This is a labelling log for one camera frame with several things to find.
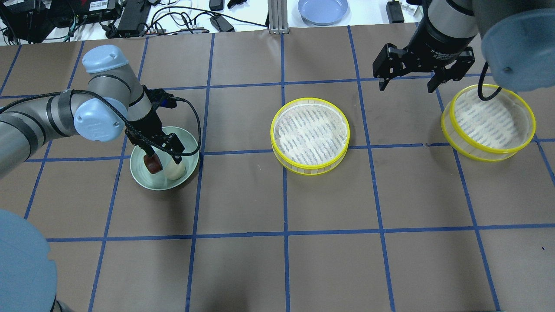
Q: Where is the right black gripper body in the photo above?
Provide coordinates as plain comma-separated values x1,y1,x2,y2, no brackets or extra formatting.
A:
372,26,474,83

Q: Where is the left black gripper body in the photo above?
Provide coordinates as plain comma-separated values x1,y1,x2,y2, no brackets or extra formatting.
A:
125,88,184,153

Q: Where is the white steamed bun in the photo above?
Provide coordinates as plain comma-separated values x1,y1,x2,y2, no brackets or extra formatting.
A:
162,158,187,180

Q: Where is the yellow bamboo steamer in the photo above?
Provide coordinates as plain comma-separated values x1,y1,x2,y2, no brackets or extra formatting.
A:
270,97,351,176
440,84,536,163

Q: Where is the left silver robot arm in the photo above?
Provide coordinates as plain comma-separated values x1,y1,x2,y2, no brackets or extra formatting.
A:
0,44,198,312

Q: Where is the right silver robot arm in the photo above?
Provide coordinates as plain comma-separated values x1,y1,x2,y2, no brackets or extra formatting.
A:
372,0,555,92

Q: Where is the brown steamed bun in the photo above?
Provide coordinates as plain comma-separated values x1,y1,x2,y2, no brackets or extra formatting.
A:
143,153,163,175

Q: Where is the light green plate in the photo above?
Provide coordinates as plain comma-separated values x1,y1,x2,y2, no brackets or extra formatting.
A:
130,146,199,190

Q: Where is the black power adapter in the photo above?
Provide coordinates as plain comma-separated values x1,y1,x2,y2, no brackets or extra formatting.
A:
386,0,405,24

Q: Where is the blue plate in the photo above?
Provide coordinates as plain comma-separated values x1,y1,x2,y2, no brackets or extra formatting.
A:
297,0,349,26

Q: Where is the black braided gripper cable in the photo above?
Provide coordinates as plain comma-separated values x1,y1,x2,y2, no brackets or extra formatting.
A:
0,89,202,157

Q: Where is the aluminium frame post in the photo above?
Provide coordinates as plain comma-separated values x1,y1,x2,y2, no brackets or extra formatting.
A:
267,0,290,34

